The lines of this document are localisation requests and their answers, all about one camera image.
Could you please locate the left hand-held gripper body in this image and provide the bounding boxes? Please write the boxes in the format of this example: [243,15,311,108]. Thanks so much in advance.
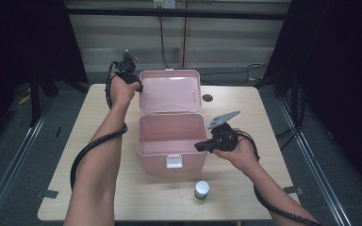
[115,49,140,84]

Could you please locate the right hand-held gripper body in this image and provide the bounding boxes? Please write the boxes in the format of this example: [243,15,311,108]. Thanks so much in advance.
[206,109,241,153]

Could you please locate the pink plastic storage box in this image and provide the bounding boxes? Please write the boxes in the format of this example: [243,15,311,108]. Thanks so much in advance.
[136,68,209,177]

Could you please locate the person's left hand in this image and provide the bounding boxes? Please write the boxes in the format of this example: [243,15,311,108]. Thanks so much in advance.
[109,75,141,109]

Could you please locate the person's right hand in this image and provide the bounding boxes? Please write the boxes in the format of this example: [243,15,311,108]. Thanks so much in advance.
[212,127,260,177]

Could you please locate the black metal stand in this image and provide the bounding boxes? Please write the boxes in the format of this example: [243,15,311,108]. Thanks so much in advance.
[27,70,59,128]
[274,70,306,128]

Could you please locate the grey tape piece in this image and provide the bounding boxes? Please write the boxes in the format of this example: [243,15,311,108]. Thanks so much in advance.
[283,186,304,196]
[41,188,59,200]

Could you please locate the black horizontal bar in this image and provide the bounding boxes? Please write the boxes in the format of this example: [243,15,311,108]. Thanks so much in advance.
[64,8,291,22]

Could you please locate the yellow floor object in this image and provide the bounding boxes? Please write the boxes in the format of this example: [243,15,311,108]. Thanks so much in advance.
[17,93,32,105]

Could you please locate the dark curtain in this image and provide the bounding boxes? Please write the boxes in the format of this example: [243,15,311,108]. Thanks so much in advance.
[0,0,89,158]
[263,0,362,192]

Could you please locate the black hanging wall cable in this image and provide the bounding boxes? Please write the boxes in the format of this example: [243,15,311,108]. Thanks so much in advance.
[158,15,168,70]

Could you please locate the black cables by stand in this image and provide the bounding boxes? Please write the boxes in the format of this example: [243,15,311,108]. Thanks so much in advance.
[275,124,304,151]

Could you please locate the black floor cable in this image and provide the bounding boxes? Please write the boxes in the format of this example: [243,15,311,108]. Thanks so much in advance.
[199,63,269,87]

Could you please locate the white wall outlet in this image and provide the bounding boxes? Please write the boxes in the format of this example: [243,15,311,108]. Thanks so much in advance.
[153,0,176,9]

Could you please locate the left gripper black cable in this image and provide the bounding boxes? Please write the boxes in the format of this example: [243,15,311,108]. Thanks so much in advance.
[70,60,129,192]

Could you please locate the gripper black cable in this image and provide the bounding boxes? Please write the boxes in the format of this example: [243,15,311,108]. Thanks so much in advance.
[236,130,323,226]
[70,60,129,192]

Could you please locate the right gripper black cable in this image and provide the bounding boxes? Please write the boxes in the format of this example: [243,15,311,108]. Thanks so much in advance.
[236,130,323,226]

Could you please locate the metal floor rail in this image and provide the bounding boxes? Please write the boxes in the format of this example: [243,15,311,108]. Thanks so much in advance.
[0,97,55,226]
[277,97,356,226]

